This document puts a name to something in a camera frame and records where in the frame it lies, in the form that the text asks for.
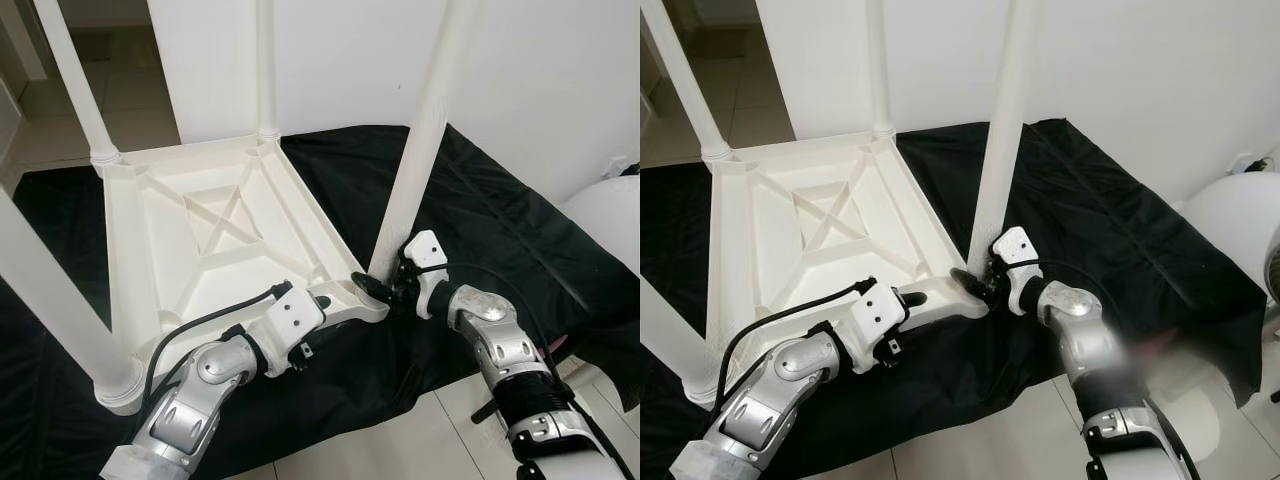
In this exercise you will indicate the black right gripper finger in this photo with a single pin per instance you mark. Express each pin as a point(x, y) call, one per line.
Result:
point(372, 289)
point(970, 284)

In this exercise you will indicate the white plastic table top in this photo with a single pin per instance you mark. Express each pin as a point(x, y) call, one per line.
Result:
point(760, 240)
point(150, 240)

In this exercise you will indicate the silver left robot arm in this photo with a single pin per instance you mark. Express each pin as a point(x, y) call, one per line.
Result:
point(790, 370)
point(215, 370)

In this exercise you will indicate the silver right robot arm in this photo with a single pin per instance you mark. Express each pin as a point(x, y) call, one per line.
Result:
point(1085, 320)
point(490, 320)

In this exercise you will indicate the black cloth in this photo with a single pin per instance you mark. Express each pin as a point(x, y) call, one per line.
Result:
point(520, 230)
point(1130, 220)

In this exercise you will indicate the white round fan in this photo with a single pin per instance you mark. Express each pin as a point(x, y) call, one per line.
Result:
point(612, 225)

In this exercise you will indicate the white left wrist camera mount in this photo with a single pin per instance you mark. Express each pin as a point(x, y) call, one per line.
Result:
point(295, 315)
point(880, 312)

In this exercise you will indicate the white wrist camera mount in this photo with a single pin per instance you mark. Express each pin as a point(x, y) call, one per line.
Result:
point(425, 250)
point(880, 312)
point(1015, 245)
point(295, 315)

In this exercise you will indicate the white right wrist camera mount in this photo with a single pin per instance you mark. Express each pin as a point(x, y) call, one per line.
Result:
point(1015, 245)
point(425, 250)

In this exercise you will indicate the wall socket with black plug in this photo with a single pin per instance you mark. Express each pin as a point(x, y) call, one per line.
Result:
point(1258, 163)
point(622, 168)

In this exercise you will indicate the white door frame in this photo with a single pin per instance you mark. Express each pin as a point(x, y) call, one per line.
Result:
point(25, 35)
point(655, 40)

